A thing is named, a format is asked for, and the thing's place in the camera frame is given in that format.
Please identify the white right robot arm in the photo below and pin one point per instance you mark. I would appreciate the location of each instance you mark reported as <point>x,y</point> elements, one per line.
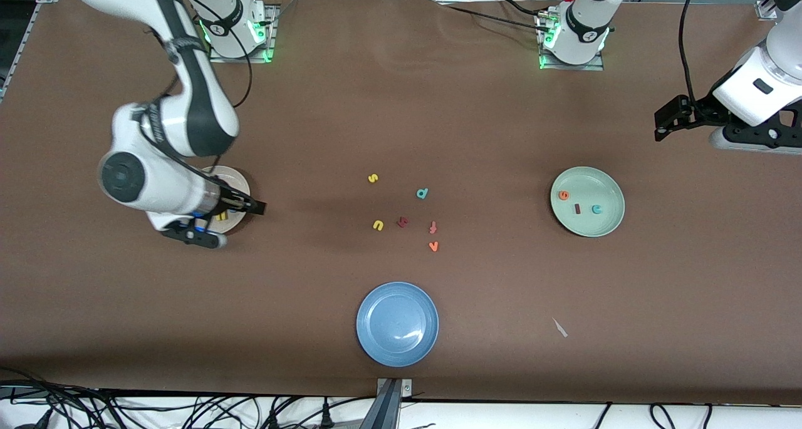
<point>144,185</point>

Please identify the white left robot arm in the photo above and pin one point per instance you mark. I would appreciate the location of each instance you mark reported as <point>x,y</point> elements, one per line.
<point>764,84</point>

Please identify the grey metal camera post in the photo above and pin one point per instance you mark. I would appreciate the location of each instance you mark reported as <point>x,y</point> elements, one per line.
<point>388,407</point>

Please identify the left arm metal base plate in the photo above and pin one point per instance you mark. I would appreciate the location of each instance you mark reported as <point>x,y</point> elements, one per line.
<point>592,66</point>

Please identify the beige round plate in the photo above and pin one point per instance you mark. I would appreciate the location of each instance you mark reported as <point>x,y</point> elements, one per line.
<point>235,180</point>

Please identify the green round plate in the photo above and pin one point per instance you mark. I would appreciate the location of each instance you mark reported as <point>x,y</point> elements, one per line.
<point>587,225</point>

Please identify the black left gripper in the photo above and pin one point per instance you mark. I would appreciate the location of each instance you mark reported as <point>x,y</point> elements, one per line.
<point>697,114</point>

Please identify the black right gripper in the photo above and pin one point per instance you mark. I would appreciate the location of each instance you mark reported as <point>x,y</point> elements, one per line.
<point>233,200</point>

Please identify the dark red angular foam letter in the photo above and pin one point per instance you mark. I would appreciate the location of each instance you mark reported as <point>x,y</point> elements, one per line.
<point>403,222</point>

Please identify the brown table cover sheet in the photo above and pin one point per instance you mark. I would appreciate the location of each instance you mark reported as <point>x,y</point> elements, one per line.
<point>125,322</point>

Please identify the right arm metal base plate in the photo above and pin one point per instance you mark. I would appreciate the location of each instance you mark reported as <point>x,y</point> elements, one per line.
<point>238,58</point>

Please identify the white paper scrap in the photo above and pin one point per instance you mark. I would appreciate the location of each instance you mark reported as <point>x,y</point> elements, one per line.
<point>559,327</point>

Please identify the blue round plate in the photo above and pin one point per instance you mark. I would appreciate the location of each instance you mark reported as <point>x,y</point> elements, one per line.
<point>397,324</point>

